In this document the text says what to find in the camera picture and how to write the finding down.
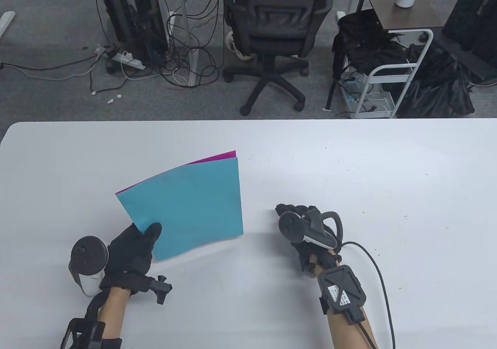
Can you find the white metal desk leg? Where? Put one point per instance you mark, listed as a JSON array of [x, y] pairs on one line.
[[185, 15]]

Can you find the cyan paper document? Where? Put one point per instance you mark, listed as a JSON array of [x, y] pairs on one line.
[[194, 205]]

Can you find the magenta paper document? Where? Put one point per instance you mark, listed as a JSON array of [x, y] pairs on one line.
[[221, 156]]

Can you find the white and black controller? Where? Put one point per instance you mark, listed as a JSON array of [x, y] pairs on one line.
[[87, 256], [291, 224]]

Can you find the person's right forearm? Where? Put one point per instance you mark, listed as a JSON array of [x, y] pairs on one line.
[[341, 333]]

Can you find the person's left hand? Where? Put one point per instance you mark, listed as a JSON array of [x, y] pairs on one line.
[[130, 256]]

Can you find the black plastic bag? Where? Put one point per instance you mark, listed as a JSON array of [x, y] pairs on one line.
[[438, 89]]

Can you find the black computer tower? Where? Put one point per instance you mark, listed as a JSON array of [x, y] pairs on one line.
[[132, 15]]

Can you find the white desk foot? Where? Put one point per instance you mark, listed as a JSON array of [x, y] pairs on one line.
[[6, 21]]

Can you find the black wrist tracker box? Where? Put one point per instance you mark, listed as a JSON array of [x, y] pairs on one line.
[[83, 335], [341, 290]]

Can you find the black mesh office chair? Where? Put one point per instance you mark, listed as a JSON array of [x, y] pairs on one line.
[[275, 19]]

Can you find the black equipment case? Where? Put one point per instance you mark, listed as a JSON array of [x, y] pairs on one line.
[[473, 15]]

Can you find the white power strip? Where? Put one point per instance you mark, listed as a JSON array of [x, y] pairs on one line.
[[128, 59]]

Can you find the person's right hand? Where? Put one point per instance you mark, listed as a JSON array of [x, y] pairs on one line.
[[314, 257]]

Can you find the white cart with brown top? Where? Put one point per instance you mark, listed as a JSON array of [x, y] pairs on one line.
[[404, 15]]

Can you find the black backpack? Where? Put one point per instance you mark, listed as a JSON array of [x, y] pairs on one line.
[[361, 42]]

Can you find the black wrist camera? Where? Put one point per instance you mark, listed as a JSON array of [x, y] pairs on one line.
[[159, 287]]

